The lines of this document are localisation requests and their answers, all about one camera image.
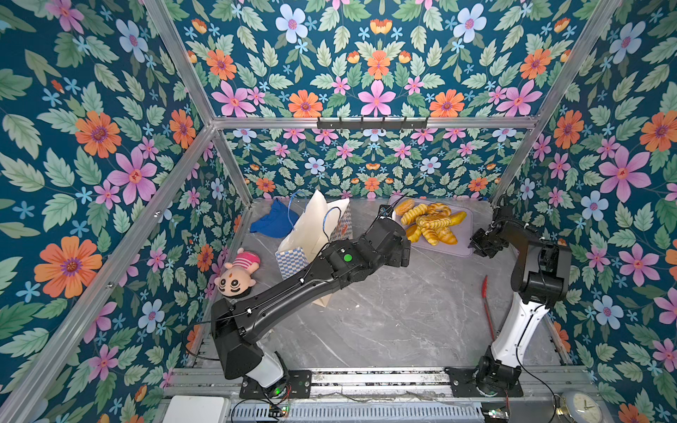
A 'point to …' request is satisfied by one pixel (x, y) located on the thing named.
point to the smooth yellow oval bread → (457, 218)
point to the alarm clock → (584, 406)
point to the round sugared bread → (404, 207)
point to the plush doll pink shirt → (235, 281)
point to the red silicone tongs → (484, 288)
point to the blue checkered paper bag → (317, 226)
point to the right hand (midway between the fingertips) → (473, 244)
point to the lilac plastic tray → (427, 241)
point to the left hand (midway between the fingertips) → (404, 241)
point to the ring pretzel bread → (438, 210)
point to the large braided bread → (433, 221)
